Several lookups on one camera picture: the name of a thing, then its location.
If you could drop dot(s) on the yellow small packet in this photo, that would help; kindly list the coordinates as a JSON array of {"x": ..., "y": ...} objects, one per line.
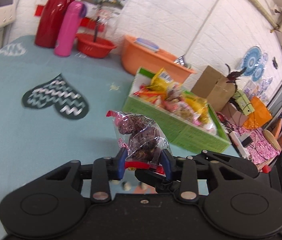
[{"x": 162, "y": 80}]

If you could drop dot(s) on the white power strip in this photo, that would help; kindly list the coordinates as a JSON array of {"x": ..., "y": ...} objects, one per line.
[{"x": 238, "y": 142}]

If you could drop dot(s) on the metal bowl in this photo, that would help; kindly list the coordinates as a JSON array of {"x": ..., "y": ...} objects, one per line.
[{"x": 182, "y": 61}]

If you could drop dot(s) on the orange plastic basin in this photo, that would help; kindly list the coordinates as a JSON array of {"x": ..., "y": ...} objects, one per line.
[{"x": 153, "y": 61}]

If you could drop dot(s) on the pink floral cloth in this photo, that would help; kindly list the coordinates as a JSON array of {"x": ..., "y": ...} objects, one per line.
[{"x": 261, "y": 145}]

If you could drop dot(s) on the wicker stool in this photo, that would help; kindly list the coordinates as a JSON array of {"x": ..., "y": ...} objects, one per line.
[{"x": 272, "y": 138}]

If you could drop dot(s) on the red plastic basin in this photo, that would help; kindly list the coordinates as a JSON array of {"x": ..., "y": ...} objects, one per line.
[{"x": 94, "y": 46}]

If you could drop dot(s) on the large brown cardboard box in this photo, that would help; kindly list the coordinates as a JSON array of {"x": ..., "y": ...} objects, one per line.
[{"x": 213, "y": 85}]

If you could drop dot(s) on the dark feather duster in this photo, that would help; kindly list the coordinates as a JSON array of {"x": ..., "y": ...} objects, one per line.
[{"x": 233, "y": 76}]

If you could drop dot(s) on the small green box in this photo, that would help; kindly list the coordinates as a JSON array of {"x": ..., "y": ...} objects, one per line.
[{"x": 244, "y": 103}]

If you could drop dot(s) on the yellow corn snack bag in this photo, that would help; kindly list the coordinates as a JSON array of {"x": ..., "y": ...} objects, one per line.
[{"x": 197, "y": 105}]

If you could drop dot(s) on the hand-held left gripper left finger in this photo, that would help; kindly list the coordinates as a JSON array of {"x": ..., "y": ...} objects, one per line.
[{"x": 122, "y": 161}]

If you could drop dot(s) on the orange chair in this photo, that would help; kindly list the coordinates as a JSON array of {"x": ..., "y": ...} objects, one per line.
[{"x": 281, "y": 127}]

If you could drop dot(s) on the small brown cardboard box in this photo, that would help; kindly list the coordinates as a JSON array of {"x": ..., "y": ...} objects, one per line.
[{"x": 233, "y": 115}]

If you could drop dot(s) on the pink thermos bottle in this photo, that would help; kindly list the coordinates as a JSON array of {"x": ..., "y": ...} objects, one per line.
[{"x": 68, "y": 30}]

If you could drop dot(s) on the red orange snack packet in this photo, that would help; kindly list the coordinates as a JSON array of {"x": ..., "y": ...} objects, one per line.
[{"x": 151, "y": 95}]

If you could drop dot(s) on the clear bag dark cookies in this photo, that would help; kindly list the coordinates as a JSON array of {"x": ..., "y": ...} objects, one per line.
[{"x": 138, "y": 135}]

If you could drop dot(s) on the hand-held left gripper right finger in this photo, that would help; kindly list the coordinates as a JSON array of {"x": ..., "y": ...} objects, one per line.
[{"x": 166, "y": 161}]

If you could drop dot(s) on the green cardboard box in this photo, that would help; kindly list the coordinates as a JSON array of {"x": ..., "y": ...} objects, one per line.
[{"x": 171, "y": 127}]

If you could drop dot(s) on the small blue paper fan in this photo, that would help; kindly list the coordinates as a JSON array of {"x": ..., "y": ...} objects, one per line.
[{"x": 259, "y": 71}]

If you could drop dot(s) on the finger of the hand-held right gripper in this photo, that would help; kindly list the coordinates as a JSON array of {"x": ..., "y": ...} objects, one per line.
[
  {"x": 151, "y": 178},
  {"x": 238, "y": 162}
]

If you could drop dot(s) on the large blue paper fan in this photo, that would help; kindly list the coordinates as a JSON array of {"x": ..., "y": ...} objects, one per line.
[{"x": 252, "y": 60}]

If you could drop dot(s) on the clear glass pitcher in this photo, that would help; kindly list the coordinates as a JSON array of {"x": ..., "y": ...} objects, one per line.
[{"x": 100, "y": 17}]

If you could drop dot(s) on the orange plastic bag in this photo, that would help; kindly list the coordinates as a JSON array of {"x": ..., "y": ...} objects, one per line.
[{"x": 257, "y": 115}]

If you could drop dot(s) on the red thermos jug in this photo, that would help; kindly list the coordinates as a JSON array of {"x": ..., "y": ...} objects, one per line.
[{"x": 55, "y": 15}]

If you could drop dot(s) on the blue rimmed plate stack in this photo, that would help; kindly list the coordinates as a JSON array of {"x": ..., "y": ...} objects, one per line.
[{"x": 147, "y": 45}]

